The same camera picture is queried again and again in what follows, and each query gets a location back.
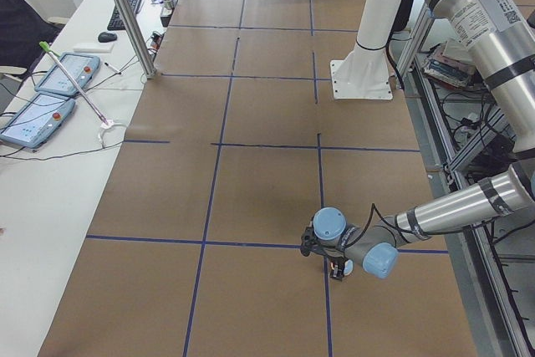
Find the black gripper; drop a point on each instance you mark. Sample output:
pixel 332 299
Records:
pixel 336 267

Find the blue and white bell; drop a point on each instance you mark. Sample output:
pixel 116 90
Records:
pixel 348 266

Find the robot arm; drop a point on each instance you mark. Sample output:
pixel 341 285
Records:
pixel 501 45

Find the brown paper table cover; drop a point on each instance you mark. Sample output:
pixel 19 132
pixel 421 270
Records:
pixel 234 145

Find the stack of books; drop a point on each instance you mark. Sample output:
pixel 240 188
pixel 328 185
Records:
pixel 450 64

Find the black marker pen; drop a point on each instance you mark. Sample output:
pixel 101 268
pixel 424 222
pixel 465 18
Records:
pixel 114 69

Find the silver metal cup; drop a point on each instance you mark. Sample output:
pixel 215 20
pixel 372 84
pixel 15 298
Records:
pixel 168 4

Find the black computer mouse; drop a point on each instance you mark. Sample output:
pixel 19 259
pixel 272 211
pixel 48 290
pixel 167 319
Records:
pixel 107 37

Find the near blue teach pendant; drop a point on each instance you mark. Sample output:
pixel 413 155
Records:
pixel 37 120

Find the silver rod green tip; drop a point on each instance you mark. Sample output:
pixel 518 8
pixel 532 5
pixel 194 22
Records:
pixel 106 123

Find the white camera mast base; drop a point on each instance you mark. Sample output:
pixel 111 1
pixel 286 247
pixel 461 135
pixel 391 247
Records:
pixel 364 73

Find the aluminium frame post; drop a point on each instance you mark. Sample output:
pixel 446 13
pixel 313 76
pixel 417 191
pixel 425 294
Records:
pixel 136 39

